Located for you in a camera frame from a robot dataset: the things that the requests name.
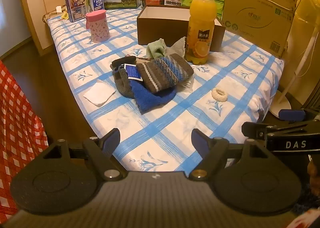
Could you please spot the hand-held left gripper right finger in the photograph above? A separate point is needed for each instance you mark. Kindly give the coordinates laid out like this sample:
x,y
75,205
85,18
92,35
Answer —
x,y
197,141

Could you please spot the large cardboard box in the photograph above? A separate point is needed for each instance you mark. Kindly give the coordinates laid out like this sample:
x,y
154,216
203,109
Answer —
x,y
260,15

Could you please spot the red checked cloth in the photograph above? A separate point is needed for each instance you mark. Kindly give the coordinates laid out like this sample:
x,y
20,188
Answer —
x,y
17,128

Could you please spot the pink patterned canister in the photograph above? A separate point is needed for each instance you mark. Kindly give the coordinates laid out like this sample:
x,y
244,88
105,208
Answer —
x,y
98,28

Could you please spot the light grey cloth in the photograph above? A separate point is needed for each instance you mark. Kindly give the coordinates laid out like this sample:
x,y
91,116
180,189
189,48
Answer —
x,y
177,46

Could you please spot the brown cardboard box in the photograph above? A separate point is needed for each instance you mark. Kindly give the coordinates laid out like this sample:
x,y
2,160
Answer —
x,y
160,33

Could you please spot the black sock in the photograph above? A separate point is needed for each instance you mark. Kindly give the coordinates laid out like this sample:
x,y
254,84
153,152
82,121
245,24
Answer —
x,y
120,62

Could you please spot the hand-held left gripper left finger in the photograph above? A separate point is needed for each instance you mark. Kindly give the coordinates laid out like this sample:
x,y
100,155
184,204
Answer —
x,y
111,141

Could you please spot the small yellow packet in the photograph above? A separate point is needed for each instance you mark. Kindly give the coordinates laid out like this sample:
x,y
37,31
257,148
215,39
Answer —
x,y
65,15

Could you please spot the blue fuzzy sock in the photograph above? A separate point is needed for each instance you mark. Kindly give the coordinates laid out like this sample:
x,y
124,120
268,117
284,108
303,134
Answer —
x,y
147,98

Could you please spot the dark grey sock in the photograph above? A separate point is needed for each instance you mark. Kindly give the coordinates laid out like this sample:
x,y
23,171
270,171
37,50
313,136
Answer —
x,y
122,83

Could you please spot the white scrunchie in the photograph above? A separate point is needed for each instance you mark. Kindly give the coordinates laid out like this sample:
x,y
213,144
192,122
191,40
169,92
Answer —
x,y
219,92

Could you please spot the white napkin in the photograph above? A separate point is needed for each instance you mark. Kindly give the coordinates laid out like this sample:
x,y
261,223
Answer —
x,y
100,93

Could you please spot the green cloth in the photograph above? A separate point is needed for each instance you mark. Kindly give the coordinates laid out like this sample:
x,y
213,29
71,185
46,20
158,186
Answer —
x,y
155,49

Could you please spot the blue paper tag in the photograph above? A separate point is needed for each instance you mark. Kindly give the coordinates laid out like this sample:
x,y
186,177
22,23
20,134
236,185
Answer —
x,y
132,71

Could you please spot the striped brown sock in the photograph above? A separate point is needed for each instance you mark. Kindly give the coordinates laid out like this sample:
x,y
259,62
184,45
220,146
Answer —
x,y
165,70

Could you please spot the blue milk carton box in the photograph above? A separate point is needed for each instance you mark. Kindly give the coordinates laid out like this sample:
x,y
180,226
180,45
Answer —
x,y
82,5

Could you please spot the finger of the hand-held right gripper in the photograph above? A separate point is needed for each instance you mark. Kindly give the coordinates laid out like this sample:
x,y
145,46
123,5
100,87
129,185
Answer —
x,y
291,114
257,130

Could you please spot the blue checked bed sheet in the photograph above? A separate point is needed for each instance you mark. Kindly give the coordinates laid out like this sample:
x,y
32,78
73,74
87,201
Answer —
x,y
225,70

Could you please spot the orange juice bottle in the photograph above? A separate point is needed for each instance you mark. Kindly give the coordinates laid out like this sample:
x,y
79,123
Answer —
x,y
200,20

